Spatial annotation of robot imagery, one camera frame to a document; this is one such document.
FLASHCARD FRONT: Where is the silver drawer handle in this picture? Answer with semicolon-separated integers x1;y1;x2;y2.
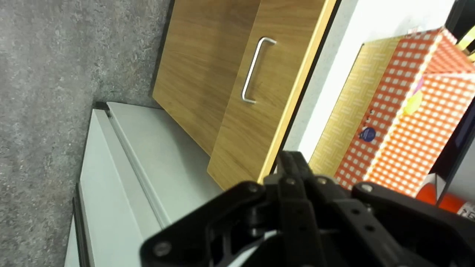
239;34;277;105

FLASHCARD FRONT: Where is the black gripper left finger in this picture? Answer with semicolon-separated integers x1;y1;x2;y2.
138;149;298;267

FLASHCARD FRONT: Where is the wooden drawer white inside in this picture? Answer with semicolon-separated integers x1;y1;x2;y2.
205;0;340;192

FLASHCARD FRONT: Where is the red checkered yellow basket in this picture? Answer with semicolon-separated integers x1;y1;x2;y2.
307;25;475;200

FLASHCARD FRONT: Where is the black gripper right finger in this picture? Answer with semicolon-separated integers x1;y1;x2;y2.
291;149;475;267

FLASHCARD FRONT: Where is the wooden base cabinet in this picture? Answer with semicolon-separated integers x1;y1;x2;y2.
151;0;261;157

